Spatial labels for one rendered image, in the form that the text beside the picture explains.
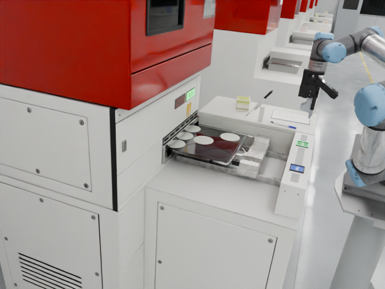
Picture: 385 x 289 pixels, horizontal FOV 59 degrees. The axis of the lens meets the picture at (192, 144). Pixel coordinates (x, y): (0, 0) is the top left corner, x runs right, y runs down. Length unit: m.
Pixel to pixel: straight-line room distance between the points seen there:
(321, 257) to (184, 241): 1.28
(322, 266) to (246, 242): 1.15
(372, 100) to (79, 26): 0.87
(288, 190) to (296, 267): 1.16
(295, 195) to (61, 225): 0.94
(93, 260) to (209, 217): 0.52
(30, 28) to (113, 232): 0.77
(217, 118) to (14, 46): 1.05
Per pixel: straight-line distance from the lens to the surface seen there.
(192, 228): 1.46
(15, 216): 1.72
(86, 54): 1.13
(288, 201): 1.34
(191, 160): 1.62
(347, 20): 13.86
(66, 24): 1.16
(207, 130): 1.82
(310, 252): 2.57
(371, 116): 1.09
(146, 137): 1.35
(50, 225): 1.59
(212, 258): 1.52
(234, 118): 1.84
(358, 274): 1.90
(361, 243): 1.80
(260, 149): 1.72
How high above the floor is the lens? 1.60
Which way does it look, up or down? 25 degrees down
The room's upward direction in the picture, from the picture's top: 5 degrees clockwise
